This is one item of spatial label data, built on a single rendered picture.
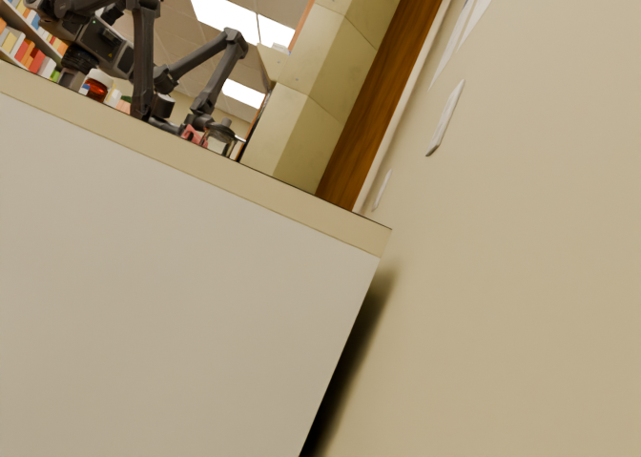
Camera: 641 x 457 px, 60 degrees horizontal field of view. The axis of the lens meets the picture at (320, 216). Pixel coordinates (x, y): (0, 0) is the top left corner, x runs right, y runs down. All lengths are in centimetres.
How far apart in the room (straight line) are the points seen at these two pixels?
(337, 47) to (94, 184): 131
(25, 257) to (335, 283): 37
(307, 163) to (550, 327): 162
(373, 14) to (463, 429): 182
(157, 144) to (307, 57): 120
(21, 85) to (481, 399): 66
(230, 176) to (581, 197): 48
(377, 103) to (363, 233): 157
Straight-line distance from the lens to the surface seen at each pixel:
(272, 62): 188
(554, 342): 27
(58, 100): 78
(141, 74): 196
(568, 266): 29
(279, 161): 178
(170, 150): 73
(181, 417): 71
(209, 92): 235
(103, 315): 72
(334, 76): 191
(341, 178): 215
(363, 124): 221
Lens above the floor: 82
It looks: 8 degrees up
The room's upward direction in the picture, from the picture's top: 24 degrees clockwise
